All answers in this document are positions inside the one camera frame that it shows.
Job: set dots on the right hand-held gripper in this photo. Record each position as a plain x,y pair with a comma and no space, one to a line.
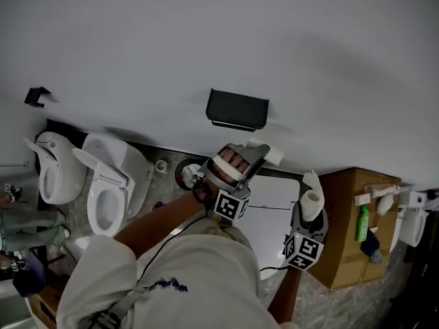
306,249

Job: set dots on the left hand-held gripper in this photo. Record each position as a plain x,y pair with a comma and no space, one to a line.
229,205

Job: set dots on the black toilet paper holder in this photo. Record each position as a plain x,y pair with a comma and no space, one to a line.
236,110

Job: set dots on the person's right forearm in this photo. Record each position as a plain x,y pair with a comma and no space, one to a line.
284,296

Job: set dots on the person's left forearm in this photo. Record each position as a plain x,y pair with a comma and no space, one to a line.
164,221

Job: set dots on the crumpled white paper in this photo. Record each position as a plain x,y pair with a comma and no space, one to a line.
190,174

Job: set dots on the white toilet with tank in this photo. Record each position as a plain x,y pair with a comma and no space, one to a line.
413,219

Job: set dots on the white toilet open seat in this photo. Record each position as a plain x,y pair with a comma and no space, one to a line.
56,173
113,183

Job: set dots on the person's left hand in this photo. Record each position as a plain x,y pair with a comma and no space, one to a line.
234,159

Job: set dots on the large cardboard box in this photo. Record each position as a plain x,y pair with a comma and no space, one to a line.
343,218

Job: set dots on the green plastic bottle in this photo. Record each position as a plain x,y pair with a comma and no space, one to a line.
362,224

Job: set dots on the small white box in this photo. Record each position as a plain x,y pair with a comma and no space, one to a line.
361,199

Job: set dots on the dark blue cloth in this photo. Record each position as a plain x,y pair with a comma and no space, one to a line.
371,245

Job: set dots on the black wrist watch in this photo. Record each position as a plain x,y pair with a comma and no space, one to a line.
202,192

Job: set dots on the white cloth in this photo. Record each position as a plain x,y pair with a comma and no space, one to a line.
384,205

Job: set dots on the beige elongated object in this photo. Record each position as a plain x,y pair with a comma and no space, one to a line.
380,190

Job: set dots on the black round waste bin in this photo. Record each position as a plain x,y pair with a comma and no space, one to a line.
180,170

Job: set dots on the small purple object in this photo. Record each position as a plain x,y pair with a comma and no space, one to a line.
158,204

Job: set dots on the person's white shirt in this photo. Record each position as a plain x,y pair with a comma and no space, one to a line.
192,279

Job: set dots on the small cardboard box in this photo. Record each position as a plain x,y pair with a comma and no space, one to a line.
44,303

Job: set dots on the dark blue bag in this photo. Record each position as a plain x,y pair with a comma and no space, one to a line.
29,279

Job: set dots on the small black wall holder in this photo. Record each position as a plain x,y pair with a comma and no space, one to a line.
34,96

